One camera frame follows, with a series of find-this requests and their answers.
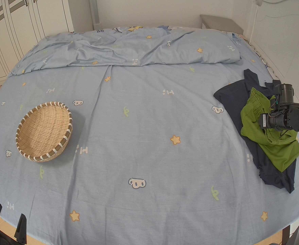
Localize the green shorts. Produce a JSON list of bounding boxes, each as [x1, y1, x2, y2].
[[240, 87, 299, 173]]

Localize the round woven basket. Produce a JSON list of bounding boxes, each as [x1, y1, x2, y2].
[[15, 102, 73, 163]]

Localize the bed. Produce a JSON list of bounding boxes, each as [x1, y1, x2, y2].
[[0, 0, 299, 245]]

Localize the white wardrobe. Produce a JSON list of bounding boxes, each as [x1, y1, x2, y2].
[[0, 0, 74, 81]]

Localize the pale blue quilt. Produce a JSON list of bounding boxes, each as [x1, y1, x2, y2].
[[8, 24, 243, 77]]

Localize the dark blue T-shirt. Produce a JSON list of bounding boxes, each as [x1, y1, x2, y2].
[[213, 69, 299, 194]]

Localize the grey bedside table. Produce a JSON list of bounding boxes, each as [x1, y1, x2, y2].
[[200, 14, 244, 34]]

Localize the grey wall duct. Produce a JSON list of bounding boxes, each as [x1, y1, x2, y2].
[[87, 0, 102, 27]]

